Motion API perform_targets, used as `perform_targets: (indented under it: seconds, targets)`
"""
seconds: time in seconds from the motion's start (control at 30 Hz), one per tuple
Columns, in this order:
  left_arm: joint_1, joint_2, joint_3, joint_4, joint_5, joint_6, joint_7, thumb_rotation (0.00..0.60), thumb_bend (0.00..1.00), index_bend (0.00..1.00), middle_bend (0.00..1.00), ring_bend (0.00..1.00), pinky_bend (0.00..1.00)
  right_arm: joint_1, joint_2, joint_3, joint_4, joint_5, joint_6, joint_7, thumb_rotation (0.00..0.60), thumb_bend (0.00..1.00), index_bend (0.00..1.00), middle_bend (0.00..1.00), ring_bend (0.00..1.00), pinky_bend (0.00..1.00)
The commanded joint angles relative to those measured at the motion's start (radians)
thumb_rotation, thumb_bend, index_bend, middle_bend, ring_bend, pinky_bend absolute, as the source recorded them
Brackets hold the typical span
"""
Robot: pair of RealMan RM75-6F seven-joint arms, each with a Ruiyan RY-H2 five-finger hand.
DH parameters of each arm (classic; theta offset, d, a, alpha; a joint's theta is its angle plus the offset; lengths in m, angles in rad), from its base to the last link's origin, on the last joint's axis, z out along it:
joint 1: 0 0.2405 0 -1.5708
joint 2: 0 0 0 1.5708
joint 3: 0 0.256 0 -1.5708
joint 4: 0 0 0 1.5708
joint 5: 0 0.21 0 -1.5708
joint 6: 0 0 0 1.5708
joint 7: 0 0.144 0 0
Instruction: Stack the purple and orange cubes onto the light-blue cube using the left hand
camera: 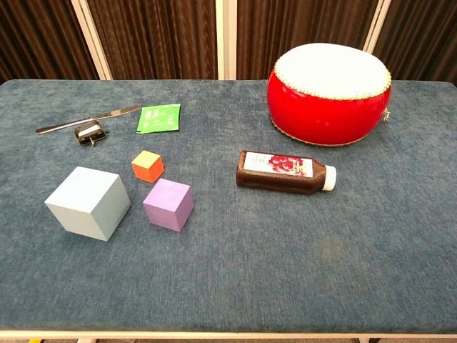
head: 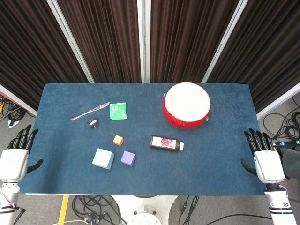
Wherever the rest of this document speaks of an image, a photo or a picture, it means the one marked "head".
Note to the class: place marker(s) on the white paper scrap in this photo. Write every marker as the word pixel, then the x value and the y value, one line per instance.
pixel 12 123

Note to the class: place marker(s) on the large light blue cube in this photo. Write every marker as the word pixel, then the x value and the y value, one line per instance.
pixel 102 158

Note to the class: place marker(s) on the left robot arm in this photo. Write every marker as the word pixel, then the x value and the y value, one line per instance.
pixel 7 211

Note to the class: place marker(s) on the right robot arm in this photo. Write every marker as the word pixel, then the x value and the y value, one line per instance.
pixel 279 206

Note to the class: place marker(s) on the metal table knife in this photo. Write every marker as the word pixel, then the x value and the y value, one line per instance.
pixel 93 109

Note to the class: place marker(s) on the small orange cube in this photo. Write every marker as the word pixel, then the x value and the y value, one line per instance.
pixel 118 140

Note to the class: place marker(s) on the blue table cloth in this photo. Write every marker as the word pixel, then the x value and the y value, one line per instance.
pixel 187 164

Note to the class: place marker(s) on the black power strip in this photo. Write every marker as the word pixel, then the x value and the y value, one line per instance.
pixel 286 143

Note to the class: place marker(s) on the yellow floor tape strip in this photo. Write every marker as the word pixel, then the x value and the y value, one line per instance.
pixel 63 211

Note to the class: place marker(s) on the purple cube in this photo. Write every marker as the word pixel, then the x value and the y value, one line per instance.
pixel 127 158

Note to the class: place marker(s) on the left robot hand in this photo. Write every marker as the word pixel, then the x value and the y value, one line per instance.
pixel 12 164

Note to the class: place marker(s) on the black bag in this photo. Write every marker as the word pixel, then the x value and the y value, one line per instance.
pixel 291 164

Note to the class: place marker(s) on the white screen frame post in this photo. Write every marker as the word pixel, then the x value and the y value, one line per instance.
pixel 70 39
pixel 279 100
pixel 143 39
pixel 16 98
pixel 223 39

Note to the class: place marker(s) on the brown bottle with floral label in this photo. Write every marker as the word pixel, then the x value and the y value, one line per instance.
pixel 164 143

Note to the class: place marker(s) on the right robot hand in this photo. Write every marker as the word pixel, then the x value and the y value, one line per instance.
pixel 269 166

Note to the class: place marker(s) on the black binder clip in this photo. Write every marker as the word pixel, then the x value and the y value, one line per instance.
pixel 92 122

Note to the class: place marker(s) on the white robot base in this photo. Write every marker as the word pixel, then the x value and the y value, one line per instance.
pixel 145 211

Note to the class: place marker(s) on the red drum with white skin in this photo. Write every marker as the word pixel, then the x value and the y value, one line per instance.
pixel 186 100

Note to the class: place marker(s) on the dark brown ribbed screen panel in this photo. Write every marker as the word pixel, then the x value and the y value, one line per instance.
pixel 28 47
pixel 269 47
pixel 105 39
pixel 187 39

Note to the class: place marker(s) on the green sachet packet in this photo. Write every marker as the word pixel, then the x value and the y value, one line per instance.
pixel 118 111

